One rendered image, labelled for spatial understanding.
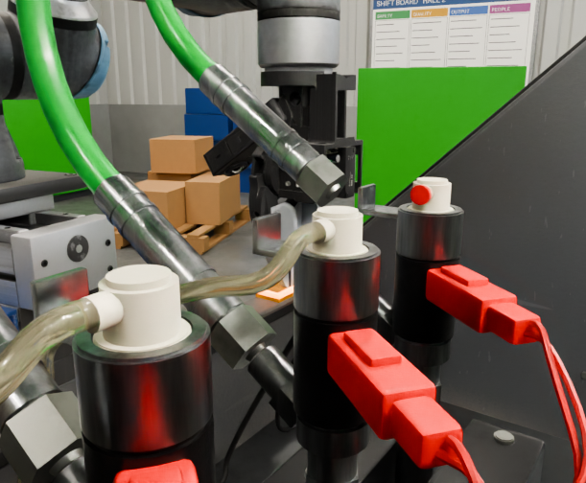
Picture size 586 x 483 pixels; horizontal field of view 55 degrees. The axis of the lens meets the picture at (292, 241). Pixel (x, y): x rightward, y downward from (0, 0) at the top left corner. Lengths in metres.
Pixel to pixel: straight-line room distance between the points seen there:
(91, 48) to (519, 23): 6.04
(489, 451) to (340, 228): 0.17
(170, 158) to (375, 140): 1.94
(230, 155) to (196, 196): 3.95
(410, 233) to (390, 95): 3.32
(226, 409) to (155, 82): 8.11
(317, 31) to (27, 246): 0.40
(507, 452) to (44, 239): 0.56
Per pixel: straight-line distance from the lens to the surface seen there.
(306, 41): 0.51
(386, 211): 0.26
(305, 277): 0.18
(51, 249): 0.72
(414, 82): 3.54
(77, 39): 0.88
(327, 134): 0.51
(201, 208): 4.52
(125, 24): 8.91
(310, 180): 0.27
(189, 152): 4.77
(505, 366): 0.61
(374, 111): 3.57
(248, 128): 0.29
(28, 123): 6.43
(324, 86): 0.51
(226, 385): 0.53
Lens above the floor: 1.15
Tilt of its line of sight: 15 degrees down
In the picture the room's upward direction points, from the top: straight up
